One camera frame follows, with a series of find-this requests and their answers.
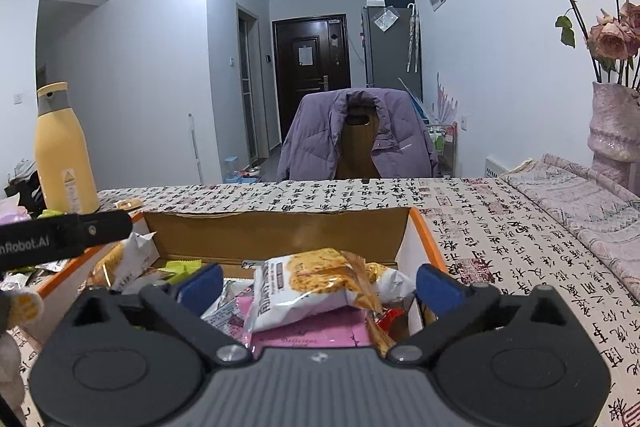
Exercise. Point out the pile of clothes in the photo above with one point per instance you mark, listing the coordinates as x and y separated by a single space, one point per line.
25 187

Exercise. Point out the orange cardboard box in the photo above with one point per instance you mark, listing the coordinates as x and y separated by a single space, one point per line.
280 232

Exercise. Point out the calligraphy print tablecloth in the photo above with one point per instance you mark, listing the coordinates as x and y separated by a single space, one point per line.
500 267

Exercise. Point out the small orange snack packet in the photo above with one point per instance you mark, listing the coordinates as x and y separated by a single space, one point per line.
130 204

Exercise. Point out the white pole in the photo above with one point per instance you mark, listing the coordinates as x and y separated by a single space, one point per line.
196 152

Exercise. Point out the dark brown door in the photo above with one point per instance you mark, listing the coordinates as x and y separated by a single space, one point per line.
310 82

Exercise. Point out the wooden chair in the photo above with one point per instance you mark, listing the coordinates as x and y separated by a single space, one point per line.
356 152

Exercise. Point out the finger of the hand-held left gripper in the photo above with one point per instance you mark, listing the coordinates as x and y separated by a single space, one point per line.
100 229

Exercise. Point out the dried pink roses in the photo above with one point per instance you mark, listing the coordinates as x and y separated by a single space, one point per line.
607 39

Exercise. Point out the red blue snack packet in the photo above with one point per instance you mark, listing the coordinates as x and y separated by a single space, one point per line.
390 319

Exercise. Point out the purple jacket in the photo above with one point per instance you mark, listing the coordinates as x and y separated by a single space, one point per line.
310 142

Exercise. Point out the folded umbrella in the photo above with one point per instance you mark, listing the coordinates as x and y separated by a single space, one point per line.
413 39

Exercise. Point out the silver snack packet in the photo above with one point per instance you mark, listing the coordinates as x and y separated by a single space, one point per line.
227 307

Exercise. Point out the yellow bottle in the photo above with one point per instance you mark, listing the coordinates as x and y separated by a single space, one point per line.
65 157

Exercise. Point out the blue pet feeder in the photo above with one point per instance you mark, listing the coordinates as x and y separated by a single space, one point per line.
240 172

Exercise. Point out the grey refrigerator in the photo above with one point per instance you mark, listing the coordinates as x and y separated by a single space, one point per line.
390 57

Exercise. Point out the pink snack packet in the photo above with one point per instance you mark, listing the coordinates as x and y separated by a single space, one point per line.
310 337

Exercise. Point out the purple tissue pack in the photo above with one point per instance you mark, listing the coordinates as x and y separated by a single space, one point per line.
10 209

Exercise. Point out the clear plastic bag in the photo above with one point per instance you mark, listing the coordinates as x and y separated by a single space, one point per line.
385 18

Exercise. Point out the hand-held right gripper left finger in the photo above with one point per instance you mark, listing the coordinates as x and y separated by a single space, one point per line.
202 284

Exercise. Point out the storage rack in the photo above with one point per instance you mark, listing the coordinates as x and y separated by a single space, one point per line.
442 142

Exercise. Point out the pink textured vase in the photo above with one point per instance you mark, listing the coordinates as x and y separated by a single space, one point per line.
615 132

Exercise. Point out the white wall heater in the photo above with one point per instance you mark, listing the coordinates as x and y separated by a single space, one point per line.
496 168

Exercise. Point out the pale patterned quilt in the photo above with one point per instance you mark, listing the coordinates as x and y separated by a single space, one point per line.
590 217

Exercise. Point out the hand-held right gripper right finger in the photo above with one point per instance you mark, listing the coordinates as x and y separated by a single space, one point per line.
439 291

